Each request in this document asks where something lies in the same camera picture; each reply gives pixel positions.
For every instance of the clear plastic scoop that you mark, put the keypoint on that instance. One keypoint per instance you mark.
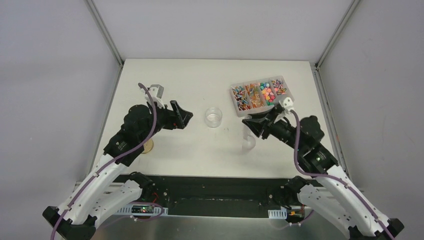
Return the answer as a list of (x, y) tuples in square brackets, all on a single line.
[(248, 139)]

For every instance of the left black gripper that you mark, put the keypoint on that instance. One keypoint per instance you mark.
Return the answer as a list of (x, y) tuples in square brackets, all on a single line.
[(172, 114)]

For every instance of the left slotted cable duct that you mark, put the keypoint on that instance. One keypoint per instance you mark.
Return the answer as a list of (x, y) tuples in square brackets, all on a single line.
[(142, 210)]

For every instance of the clear plastic jar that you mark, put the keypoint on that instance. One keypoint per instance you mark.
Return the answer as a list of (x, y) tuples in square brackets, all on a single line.
[(213, 117)]

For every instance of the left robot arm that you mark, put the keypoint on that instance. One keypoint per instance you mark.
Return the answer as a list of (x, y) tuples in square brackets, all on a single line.
[(78, 217)]

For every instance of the compartmented candy tray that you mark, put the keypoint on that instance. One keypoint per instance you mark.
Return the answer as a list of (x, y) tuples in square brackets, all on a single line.
[(255, 96)]

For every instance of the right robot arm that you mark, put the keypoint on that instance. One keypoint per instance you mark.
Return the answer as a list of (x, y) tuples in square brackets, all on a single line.
[(348, 209)]

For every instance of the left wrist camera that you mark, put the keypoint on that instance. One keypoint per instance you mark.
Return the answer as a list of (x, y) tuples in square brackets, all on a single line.
[(154, 94)]

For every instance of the slotted cable duct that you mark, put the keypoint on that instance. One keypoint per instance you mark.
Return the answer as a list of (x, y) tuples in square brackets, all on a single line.
[(142, 210), (277, 214)]

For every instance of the wooden jar lid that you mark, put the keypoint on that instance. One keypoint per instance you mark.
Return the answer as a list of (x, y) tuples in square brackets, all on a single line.
[(148, 146)]

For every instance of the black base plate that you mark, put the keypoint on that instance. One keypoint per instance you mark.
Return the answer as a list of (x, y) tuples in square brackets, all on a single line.
[(232, 197)]

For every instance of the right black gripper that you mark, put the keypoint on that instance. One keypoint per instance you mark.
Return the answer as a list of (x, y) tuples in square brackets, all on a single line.
[(258, 125)]

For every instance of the right slotted cable duct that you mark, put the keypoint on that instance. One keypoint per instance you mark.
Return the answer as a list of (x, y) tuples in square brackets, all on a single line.
[(277, 214)]

